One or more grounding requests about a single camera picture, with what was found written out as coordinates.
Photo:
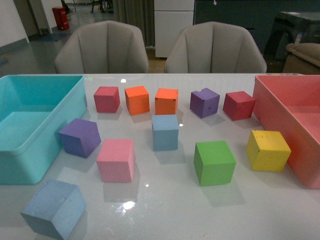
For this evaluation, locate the light blue foam cube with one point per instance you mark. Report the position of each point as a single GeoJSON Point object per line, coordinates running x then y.
{"type": "Point", "coordinates": [54, 209]}
{"type": "Point", "coordinates": [165, 132]}

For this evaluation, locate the orange foam cube right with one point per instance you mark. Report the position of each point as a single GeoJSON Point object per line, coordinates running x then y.
{"type": "Point", "coordinates": [166, 101]}

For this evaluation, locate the orange foam cube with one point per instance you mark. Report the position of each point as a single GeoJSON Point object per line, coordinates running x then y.
{"type": "Point", "coordinates": [137, 100]}
{"type": "Point", "coordinates": [166, 101]}

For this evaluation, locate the orange foam cube left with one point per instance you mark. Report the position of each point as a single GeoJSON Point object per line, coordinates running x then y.
{"type": "Point", "coordinates": [137, 100]}

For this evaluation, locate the purple notched foam cube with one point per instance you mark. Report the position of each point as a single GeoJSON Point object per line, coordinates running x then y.
{"type": "Point", "coordinates": [204, 103]}

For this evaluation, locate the crimson foam cube left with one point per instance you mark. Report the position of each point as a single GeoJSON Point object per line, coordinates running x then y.
{"type": "Point", "coordinates": [107, 99]}

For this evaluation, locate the crimson foam cube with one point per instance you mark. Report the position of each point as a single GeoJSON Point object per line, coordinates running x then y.
{"type": "Point", "coordinates": [107, 99]}
{"type": "Point", "coordinates": [238, 105]}

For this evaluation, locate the pink foam cube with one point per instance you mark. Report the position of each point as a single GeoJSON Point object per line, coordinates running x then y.
{"type": "Point", "coordinates": [116, 160]}

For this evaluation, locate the green foam cube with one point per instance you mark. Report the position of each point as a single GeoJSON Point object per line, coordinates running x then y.
{"type": "Point", "coordinates": [214, 163]}

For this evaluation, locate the crimson foam cube right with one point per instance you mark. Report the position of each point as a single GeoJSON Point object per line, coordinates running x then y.
{"type": "Point", "coordinates": [238, 105]}

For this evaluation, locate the purple foam cube front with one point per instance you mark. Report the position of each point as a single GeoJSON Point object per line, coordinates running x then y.
{"type": "Point", "coordinates": [80, 137]}

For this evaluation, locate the beige chair left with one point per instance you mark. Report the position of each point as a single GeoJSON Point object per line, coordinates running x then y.
{"type": "Point", "coordinates": [106, 47]}

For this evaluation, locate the beige chair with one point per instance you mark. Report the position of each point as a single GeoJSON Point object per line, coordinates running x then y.
{"type": "Point", "coordinates": [106, 47]}
{"type": "Point", "coordinates": [215, 47]}

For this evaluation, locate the beige chair right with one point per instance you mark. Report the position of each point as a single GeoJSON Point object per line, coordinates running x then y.
{"type": "Point", "coordinates": [215, 47]}

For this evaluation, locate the white drawer cabinet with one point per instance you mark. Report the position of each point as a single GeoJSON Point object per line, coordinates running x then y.
{"type": "Point", "coordinates": [170, 17]}

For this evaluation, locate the yellow foam cube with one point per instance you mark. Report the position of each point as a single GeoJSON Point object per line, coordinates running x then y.
{"type": "Point", "coordinates": [267, 151]}

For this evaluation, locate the teal plastic bin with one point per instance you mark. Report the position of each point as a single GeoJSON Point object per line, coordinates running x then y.
{"type": "Point", "coordinates": [33, 108]}

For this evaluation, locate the pink plastic bin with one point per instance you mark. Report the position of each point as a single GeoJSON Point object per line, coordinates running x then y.
{"type": "Point", "coordinates": [290, 104]}

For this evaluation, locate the red fire extinguisher box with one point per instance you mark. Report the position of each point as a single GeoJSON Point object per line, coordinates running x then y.
{"type": "Point", "coordinates": [61, 18]}

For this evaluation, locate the black machine at right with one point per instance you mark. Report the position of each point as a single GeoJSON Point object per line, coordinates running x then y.
{"type": "Point", "coordinates": [291, 28]}

